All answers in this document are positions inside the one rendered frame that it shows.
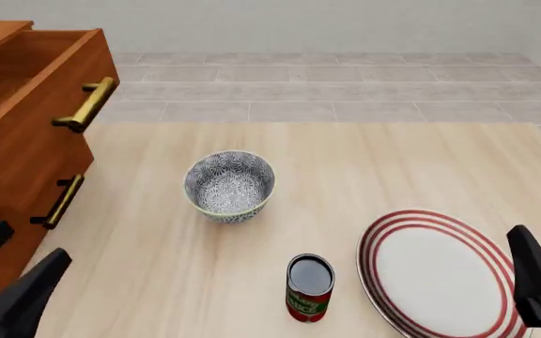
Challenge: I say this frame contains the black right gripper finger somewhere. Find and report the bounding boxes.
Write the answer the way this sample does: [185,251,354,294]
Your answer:
[506,224,541,301]

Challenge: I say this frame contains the closed wooden drawer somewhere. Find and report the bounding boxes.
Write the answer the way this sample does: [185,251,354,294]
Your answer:
[0,131,96,254]

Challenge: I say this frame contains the open wooden drawer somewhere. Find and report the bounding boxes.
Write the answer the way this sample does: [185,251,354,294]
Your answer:
[0,28,121,172]

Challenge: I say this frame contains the white plate with red rings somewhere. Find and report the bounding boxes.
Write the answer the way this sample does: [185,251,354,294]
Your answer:
[355,208,530,338]

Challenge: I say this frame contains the red green labelled tin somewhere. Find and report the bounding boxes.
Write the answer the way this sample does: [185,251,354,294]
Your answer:
[285,253,336,324]

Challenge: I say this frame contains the blue-white patterned bowl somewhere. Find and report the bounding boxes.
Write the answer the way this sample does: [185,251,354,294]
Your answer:
[183,150,277,225]

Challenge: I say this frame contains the brass drawer handle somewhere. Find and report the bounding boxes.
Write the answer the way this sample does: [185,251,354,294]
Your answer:
[29,173,86,231]
[50,76,116,134]

